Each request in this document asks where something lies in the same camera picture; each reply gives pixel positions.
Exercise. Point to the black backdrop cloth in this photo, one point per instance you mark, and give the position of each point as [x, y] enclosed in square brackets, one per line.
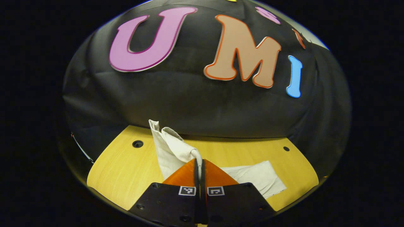
[189, 101]

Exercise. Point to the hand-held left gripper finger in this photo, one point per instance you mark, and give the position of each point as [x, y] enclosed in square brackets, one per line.
[197, 179]
[204, 179]

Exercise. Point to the white jeans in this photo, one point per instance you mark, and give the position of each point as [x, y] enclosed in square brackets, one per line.
[170, 148]

